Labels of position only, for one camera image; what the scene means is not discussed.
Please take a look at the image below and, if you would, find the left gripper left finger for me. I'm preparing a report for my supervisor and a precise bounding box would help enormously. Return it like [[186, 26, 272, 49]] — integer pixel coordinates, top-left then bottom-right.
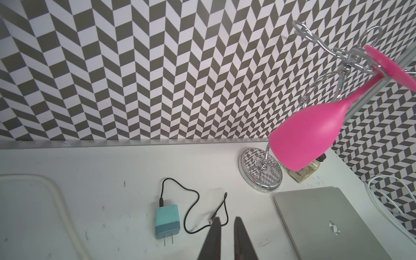
[[197, 217, 222, 260]]

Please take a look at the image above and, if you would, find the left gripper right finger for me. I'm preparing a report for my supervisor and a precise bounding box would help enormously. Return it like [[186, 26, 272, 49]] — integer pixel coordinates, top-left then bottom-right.
[[234, 217, 258, 260]]

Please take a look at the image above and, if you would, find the teal charger adapter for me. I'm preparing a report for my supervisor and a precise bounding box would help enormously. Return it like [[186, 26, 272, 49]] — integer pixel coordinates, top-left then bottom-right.
[[154, 204, 180, 244]]

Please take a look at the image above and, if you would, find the black teal charger cable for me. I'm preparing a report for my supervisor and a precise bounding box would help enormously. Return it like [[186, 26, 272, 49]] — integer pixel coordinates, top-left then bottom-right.
[[158, 178, 229, 235]]

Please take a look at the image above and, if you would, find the rear grey laptop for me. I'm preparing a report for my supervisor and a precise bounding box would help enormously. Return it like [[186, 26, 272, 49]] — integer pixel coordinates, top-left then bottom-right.
[[273, 187, 390, 260]]

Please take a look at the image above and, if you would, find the chrome glass holder stand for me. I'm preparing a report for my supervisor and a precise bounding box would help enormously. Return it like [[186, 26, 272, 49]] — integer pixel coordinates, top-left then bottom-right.
[[238, 20, 416, 192]]

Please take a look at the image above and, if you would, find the small glass bottle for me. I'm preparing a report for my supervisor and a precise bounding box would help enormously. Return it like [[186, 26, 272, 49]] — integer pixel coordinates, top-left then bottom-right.
[[288, 153, 327, 183]]

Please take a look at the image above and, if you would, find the pink wine glass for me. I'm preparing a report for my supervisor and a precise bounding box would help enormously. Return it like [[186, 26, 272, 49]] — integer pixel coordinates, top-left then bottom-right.
[[269, 45, 416, 171]]

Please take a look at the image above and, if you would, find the white cable right side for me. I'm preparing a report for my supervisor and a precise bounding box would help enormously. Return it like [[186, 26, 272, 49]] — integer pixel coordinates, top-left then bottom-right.
[[363, 174, 416, 246]]

